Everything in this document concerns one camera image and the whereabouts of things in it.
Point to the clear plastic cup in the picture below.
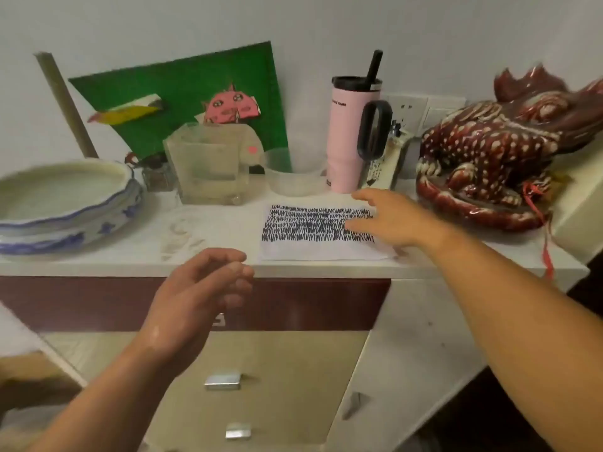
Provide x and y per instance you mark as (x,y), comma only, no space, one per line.
(292,181)

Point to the blue and white ceramic basin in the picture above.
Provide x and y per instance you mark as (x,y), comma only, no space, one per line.
(47,230)

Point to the red ribbon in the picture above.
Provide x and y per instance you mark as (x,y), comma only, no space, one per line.
(546,249)

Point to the clear plastic container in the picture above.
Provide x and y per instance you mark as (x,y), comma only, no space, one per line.
(207,169)

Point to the white wall socket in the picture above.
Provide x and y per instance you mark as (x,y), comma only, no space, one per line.
(410,110)

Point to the person's left forearm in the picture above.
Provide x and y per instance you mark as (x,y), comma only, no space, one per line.
(103,409)

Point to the green board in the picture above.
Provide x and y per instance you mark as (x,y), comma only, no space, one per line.
(188,84)

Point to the person's right forearm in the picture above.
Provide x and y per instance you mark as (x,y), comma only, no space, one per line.
(532,334)

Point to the red ceramic toad figurine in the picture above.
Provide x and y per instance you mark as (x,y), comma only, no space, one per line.
(485,155)

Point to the pink paper mask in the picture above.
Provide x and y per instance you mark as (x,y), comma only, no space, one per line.
(226,108)

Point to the yellow paper fish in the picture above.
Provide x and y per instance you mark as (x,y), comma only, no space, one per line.
(122,115)

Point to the small dark glass bottle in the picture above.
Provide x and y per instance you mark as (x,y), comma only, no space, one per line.
(158,176)

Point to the wooden stick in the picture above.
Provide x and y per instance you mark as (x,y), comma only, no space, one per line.
(66,108)

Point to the black straw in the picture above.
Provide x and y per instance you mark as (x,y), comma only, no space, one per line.
(375,65)

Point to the white paper with black scribbles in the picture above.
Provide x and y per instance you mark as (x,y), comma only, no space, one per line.
(301,251)

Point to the white cabinet with drawers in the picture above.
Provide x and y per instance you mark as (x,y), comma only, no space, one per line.
(414,334)

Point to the person's right hand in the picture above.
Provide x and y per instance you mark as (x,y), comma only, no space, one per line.
(400,221)

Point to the person's left hand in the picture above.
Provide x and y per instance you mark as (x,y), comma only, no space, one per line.
(179,310)

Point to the white patterned box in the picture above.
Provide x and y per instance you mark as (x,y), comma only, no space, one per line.
(384,169)

